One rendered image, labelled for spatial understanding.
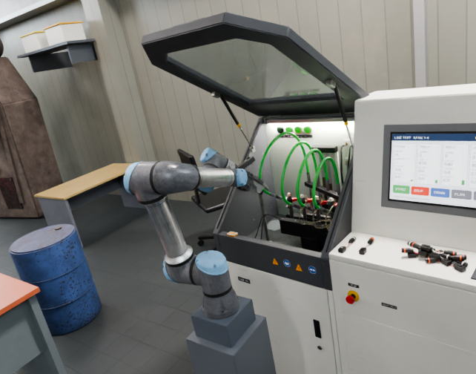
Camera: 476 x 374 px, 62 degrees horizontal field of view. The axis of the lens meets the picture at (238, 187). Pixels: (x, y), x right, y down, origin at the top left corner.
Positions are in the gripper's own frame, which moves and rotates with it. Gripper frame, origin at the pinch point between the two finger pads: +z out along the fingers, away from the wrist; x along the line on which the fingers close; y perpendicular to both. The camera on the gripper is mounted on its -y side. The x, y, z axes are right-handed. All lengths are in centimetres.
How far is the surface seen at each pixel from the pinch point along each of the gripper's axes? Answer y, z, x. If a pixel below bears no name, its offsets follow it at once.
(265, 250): 27.3, 14.5, -1.2
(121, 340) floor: 116, 17, -140
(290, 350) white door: 66, 58, -9
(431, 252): 9, 40, 66
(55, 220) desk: 60, -46, -362
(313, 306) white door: 42, 40, 16
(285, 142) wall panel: -37.3, 13.9, -25.2
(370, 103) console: -43, 8, 41
